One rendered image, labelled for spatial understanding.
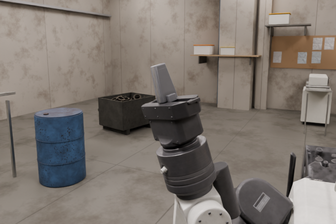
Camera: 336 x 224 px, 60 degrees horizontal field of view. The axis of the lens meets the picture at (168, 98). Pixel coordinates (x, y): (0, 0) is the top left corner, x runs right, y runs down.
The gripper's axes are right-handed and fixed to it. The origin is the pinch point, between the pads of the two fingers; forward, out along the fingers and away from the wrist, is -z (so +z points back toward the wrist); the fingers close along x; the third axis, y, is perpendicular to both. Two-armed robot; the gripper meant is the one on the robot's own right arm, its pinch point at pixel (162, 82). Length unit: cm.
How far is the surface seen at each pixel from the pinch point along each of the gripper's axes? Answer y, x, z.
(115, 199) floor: -72, -265, 134
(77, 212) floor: -30, -264, 125
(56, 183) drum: -31, -328, 107
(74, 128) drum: -68, -315, 51
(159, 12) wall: -544, -722, -134
